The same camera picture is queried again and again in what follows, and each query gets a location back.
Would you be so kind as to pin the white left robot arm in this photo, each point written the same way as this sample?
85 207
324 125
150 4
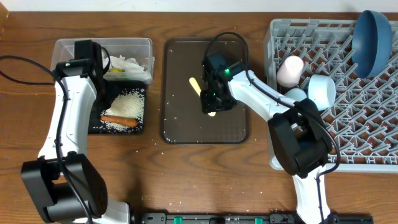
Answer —
62 183

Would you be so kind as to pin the black square bin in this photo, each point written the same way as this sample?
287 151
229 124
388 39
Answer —
94 126

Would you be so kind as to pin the dark brown serving tray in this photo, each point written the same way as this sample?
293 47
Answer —
182 120

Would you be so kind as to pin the pink cup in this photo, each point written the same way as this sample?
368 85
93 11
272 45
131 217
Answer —
290 71

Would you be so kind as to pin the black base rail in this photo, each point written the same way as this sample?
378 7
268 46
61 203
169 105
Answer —
163 218

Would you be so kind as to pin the yellow snack wrapper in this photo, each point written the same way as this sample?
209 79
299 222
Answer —
115 70

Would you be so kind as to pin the orange carrot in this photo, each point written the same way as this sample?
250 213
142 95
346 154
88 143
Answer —
122 121

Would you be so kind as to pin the light blue cup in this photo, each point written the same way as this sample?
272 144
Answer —
296 94

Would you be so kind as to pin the crumpled white paper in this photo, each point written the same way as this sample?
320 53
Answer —
130 65

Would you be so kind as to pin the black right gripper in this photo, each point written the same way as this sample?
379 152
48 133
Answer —
207 105

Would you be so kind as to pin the dark blue plate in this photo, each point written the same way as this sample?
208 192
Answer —
372 42

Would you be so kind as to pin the pile of rice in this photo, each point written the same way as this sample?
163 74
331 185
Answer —
130 104

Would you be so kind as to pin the light blue bowl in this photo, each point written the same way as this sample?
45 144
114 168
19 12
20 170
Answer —
322 91

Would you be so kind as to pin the clear plastic bin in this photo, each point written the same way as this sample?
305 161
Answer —
134 47

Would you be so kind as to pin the grey dishwasher rack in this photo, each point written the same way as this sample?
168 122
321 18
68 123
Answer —
363 120

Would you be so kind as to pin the cream plastic spoon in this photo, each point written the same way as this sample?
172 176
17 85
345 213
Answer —
197 89

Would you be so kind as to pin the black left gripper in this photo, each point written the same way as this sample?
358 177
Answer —
96 111

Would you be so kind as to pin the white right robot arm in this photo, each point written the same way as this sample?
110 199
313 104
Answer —
298 136

